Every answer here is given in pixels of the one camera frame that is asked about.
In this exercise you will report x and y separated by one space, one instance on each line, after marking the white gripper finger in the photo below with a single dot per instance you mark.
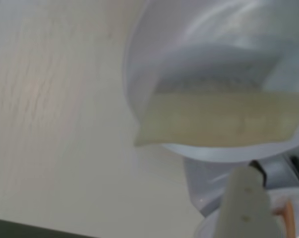
246 210

